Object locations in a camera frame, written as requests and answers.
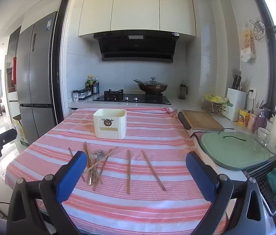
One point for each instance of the black gas stove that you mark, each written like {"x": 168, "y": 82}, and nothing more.
{"x": 133, "y": 99}

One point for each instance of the white wall cabinet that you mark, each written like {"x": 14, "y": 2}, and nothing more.
{"x": 138, "y": 7}

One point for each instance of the white ribbed utensil holder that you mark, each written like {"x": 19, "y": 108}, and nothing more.
{"x": 109, "y": 124}

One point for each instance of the grey refrigerator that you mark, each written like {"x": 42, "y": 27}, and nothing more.
{"x": 39, "y": 78}

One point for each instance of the cardboard box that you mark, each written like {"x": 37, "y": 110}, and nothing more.
{"x": 21, "y": 133}

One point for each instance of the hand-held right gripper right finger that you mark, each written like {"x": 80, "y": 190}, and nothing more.
{"x": 201, "y": 177}

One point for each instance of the wok with glass lid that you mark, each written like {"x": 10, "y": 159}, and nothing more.
{"x": 151, "y": 85}

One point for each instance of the group of sauce bottles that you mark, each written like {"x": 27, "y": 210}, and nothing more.
{"x": 92, "y": 85}

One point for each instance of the clear drinking glass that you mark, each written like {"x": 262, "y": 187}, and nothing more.
{"x": 262, "y": 139}

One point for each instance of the green cutting board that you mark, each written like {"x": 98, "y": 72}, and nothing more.
{"x": 235, "y": 154}

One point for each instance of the dark glass press pot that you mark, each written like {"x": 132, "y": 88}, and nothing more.
{"x": 183, "y": 91}

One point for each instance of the dark door frame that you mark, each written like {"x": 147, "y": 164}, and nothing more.
{"x": 63, "y": 53}

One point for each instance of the black range hood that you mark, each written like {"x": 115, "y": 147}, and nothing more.
{"x": 136, "y": 46}

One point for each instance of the hanging printed paper bag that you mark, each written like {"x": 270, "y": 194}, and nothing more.
{"x": 248, "y": 46}

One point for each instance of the red hanging cloth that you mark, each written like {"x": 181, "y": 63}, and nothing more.
{"x": 14, "y": 71}

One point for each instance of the white knife block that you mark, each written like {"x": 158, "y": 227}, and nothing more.
{"x": 235, "y": 105}

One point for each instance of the stainless steel spoon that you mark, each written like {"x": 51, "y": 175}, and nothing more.
{"x": 94, "y": 173}
{"x": 90, "y": 177}

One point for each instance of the hanging metal steamer rack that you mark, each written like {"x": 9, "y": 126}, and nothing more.
{"x": 259, "y": 30}

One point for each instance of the yellow snack packet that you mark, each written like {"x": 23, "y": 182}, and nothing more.
{"x": 244, "y": 118}

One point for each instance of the purple bottle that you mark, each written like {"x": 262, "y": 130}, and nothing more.
{"x": 262, "y": 122}

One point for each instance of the pink cup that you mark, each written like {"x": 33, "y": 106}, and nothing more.
{"x": 252, "y": 122}

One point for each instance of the row of spice jars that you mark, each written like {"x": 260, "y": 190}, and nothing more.
{"x": 79, "y": 95}

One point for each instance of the white wall socket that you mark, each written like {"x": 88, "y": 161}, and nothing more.
{"x": 252, "y": 94}

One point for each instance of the teal dish cloth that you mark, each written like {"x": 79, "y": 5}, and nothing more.
{"x": 274, "y": 181}

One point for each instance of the pink striped tablecloth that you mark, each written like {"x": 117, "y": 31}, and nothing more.
{"x": 138, "y": 200}

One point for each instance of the wooden cutting board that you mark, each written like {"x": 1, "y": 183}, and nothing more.
{"x": 202, "y": 120}

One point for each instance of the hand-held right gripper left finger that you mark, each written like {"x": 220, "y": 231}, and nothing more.
{"x": 72, "y": 173}

